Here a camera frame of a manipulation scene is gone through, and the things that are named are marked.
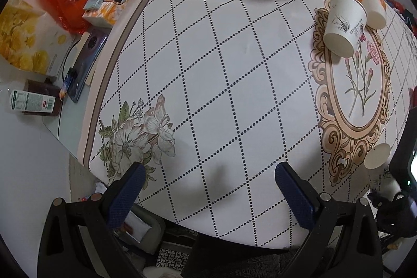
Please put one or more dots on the floral checked tablecloth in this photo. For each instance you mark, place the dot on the floral checked tablecloth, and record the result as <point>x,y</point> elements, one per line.
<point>247,76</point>

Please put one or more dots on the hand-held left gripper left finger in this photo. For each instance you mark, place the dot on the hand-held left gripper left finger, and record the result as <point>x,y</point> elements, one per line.
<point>127,191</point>

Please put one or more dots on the purple smartphone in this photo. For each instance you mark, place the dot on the purple smartphone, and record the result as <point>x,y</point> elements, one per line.
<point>86,63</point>

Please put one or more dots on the plain white paper cup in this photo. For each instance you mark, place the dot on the plain white paper cup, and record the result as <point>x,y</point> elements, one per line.
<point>378,156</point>

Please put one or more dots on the grey chair cushion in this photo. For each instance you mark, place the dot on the grey chair cushion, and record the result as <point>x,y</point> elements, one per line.
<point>143,230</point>

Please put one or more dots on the patterned grey floor mat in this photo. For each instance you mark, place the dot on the patterned grey floor mat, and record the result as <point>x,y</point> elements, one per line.
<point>172,257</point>

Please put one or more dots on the orange print paper cup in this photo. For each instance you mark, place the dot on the orange print paper cup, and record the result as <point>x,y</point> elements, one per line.
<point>374,6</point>

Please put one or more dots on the yellow flower printed bag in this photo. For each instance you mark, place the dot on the yellow flower printed bag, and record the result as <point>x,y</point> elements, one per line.
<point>26,37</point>

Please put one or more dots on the grass print white paper cup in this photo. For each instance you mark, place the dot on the grass print white paper cup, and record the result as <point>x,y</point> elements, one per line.
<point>343,25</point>

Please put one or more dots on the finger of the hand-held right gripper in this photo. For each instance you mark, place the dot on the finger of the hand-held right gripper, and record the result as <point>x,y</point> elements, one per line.
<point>389,204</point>

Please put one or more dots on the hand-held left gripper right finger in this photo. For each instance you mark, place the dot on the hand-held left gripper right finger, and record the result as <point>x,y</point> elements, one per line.
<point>293,196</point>

